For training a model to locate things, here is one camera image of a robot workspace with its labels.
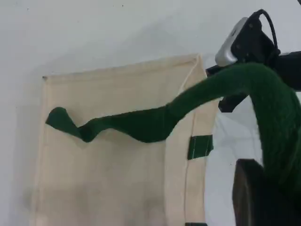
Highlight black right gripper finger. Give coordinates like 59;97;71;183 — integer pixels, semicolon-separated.
206;63;227;77

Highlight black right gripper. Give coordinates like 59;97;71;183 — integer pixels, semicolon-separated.
218;18;301;113

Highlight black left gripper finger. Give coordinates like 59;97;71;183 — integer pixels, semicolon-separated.
232;159;301;226

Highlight cream canvas bag green handles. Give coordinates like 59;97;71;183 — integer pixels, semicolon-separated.
29;53;301;226

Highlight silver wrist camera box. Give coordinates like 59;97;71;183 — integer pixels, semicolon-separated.
215;16;249;67

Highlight black camera cable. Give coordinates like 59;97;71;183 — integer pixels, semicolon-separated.
248;8;282;62

